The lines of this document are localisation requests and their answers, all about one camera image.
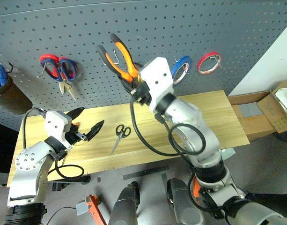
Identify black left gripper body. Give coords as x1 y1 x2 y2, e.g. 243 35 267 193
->
64 122 88 146

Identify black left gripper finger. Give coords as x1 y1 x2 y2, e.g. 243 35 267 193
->
67 107 85 122
85 120 105 142

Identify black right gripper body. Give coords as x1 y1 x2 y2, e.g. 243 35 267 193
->
131 80 151 106

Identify orange and black pliers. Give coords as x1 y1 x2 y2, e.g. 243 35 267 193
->
97 33 144 94

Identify blue tape roll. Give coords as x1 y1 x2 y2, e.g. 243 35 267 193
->
170 55 193 85

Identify grey pegboard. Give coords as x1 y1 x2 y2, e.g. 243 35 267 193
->
0 0 287 132

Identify black tape strip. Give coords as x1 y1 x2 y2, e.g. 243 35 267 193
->
122 165 170 181

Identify red tape roll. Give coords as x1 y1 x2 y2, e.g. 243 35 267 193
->
196 52 223 76

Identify grey tape patch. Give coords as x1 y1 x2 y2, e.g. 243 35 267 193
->
75 201 88 217

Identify black scissors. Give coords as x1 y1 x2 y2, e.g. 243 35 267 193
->
110 124 132 156

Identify red and blue scissors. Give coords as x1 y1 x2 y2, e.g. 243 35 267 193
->
39 54 79 102

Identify brown cup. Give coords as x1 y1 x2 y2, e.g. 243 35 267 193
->
0 74 33 116

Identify orange and black clamp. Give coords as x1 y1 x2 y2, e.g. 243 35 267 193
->
84 194 107 225

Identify dark rounded robot leg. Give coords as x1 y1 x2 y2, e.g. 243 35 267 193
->
166 178 205 225
109 180 141 225

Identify brown cardboard box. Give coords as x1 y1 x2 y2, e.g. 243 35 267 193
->
227 79 287 143

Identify white plastic bag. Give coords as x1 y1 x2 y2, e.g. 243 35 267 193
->
274 85 287 119

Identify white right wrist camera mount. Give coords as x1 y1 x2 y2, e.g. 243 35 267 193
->
140 57 175 113

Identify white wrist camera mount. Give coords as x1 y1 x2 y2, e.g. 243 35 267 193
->
44 110 73 150
140 57 175 113

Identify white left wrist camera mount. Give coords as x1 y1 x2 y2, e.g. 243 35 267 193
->
44 110 73 150

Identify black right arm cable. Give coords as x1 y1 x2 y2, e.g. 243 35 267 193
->
130 97 207 170

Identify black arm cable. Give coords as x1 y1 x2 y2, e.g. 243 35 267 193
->
22 107 85 181
130 97 207 170

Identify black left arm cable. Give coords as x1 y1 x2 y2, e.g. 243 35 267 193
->
22 107 85 181

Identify thin black floor cable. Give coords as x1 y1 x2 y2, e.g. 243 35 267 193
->
45 206 77 225

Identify blue handled tool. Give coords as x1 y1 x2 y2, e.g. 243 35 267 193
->
0 64 8 88

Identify silver metal table bracket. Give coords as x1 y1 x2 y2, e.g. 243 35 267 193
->
220 148 237 160

